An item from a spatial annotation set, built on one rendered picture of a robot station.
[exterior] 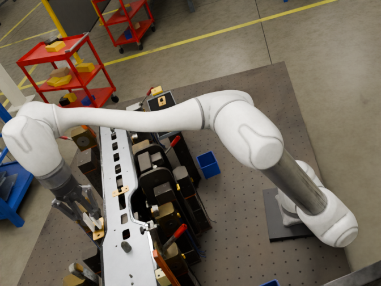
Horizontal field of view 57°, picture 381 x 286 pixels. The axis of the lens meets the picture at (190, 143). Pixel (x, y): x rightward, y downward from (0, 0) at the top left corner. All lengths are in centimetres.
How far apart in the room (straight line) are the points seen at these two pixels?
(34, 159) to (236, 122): 53
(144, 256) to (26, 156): 64
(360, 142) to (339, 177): 40
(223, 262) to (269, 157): 81
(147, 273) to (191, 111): 64
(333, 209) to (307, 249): 31
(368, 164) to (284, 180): 180
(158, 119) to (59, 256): 125
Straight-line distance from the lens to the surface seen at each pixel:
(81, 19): 707
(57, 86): 441
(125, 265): 143
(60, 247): 213
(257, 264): 160
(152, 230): 118
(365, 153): 295
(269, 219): 168
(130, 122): 104
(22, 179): 391
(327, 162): 289
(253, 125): 91
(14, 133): 97
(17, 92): 593
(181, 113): 103
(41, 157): 99
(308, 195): 123
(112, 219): 160
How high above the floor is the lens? 207
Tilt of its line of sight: 38 degrees down
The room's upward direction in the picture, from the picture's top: 23 degrees counter-clockwise
